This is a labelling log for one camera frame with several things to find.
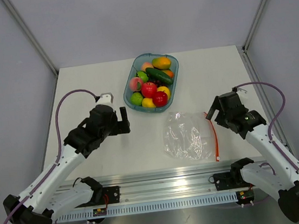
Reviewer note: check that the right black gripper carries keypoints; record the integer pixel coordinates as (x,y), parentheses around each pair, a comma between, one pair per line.
(216,105)

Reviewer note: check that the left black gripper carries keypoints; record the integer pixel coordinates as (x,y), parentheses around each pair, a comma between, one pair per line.
(121,127)

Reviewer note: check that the clear zip top bag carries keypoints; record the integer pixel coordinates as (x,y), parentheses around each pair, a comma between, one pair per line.
(190,136)

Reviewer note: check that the red apple front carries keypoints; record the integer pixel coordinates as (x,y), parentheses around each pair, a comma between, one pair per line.
(160,99)

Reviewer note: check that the red apple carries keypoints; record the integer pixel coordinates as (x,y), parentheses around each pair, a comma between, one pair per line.
(148,89)
(160,99)

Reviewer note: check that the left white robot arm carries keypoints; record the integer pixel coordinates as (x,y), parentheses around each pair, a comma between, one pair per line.
(38,204)

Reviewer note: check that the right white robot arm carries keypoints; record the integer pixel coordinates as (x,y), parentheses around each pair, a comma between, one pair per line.
(283,183)

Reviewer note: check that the pale peach top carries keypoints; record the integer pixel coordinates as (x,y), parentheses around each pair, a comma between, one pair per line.
(146,65)

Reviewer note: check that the green guava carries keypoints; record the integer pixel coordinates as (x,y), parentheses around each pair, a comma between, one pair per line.
(136,99)

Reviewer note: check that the yellow lemon front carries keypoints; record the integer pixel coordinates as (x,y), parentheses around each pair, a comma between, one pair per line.
(148,103)

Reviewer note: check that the yellow lemon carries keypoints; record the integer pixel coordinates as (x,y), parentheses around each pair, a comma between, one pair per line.
(165,90)
(148,103)

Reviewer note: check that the pink peach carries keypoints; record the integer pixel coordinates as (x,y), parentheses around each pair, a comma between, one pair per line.
(135,84)

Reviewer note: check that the red apple centre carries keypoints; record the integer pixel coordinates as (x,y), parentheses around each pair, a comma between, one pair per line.
(148,89)

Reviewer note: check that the teal plastic fruit basket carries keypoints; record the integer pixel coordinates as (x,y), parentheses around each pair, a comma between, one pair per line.
(136,66)

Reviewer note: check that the dark grapes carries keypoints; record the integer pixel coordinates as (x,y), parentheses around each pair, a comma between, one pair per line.
(159,83)

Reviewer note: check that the yellow lemon right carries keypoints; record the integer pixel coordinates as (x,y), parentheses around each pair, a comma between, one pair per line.
(165,90)

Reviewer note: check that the green cucumber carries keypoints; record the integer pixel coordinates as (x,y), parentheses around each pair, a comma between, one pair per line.
(159,75)

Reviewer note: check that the orange yellow mango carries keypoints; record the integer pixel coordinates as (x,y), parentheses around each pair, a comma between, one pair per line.
(161,63)

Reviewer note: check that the right control board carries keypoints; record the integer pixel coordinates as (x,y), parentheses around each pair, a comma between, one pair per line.
(245,197)

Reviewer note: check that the control board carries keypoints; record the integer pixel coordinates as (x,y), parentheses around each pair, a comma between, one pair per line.
(245,197)
(100,212)

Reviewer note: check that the left control board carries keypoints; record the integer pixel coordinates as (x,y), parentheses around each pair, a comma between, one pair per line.
(100,212)

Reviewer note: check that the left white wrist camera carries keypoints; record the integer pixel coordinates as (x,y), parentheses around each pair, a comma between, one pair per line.
(105,99)

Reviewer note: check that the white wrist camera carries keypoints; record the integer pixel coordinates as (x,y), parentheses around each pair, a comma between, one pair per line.
(105,99)
(242,93)

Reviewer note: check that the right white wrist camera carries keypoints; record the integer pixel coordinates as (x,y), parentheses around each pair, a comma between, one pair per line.
(242,93)

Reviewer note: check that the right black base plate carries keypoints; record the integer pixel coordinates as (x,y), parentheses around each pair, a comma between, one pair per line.
(227,181)

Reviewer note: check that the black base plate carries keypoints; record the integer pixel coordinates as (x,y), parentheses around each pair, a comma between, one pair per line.
(109,195)
(227,181)

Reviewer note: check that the aluminium mounting rail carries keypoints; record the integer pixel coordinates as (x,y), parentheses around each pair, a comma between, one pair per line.
(166,183)

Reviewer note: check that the left aluminium frame post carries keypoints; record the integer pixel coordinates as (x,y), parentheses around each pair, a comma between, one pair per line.
(16,16)

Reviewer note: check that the aluminium frame post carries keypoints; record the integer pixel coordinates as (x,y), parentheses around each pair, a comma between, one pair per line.
(254,24)
(16,16)

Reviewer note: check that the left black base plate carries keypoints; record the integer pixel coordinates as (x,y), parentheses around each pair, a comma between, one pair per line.
(109,195)

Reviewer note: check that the white slotted cable duct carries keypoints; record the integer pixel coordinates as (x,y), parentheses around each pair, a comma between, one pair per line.
(152,207)

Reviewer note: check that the right aluminium frame post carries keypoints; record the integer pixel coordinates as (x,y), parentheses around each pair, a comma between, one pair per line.
(254,24)

